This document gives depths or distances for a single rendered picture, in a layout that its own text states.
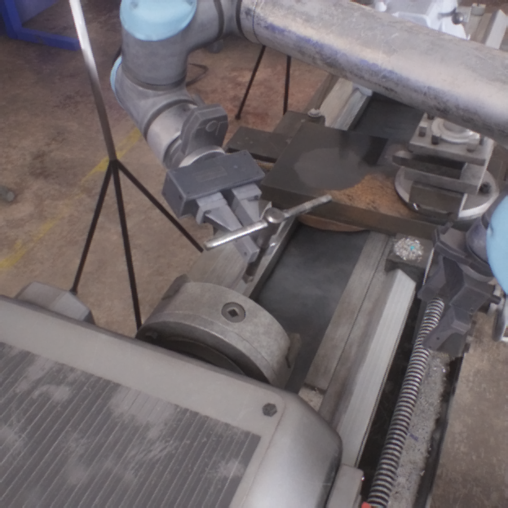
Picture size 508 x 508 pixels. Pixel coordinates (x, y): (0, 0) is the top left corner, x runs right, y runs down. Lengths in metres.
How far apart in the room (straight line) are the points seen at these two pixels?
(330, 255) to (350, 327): 0.37
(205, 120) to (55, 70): 3.60
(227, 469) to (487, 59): 0.49
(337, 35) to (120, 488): 0.55
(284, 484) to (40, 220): 2.61
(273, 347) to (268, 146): 1.00
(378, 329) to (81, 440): 0.84
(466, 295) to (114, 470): 0.66
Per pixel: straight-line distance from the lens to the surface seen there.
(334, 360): 1.35
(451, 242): 1.09
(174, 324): 0.94
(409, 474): 1.72
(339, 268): 1.69
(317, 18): 0.82
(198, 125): 0.82
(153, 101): 0.90
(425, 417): 1.80
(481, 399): 2.39
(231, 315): 0.95
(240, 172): 0.86
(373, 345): 1.36
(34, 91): 4.19
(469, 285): 1.09
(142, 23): 0.84
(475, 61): 0.72
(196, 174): 0.84
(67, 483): 0.67
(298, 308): 1.58
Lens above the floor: 1.91
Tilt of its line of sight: 45 degrees down
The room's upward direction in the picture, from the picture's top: 2 degrees counter-clockwise
